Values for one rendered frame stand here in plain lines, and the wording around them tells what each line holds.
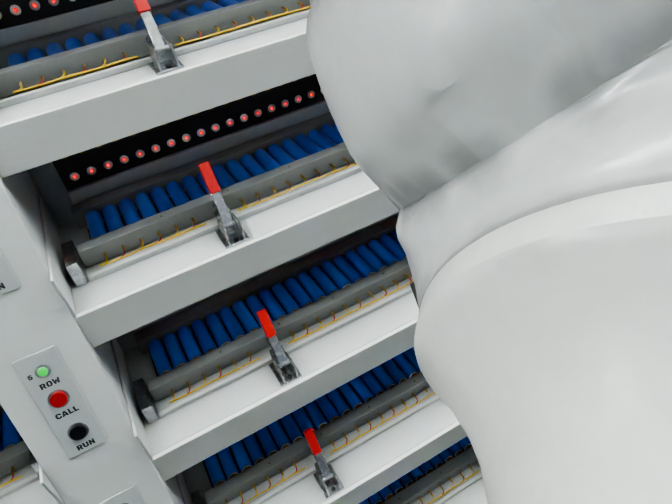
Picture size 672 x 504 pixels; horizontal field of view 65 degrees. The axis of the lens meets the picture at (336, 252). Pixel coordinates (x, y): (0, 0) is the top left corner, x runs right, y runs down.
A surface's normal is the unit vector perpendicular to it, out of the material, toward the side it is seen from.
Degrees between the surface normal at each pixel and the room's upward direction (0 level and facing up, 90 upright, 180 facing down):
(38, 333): 90
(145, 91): 109
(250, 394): 19
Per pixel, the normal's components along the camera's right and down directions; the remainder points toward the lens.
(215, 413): -0.14, -0.77
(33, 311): 0.40, 0.22
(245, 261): 0.47, 0.50
